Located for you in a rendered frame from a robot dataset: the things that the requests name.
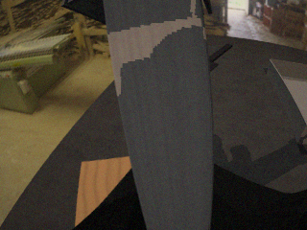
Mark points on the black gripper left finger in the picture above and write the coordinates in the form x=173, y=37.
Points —
x=119, y=211

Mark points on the wooden board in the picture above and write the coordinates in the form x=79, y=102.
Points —
x=97, y=179

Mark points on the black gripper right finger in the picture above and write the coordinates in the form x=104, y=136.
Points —
x=241, y=204

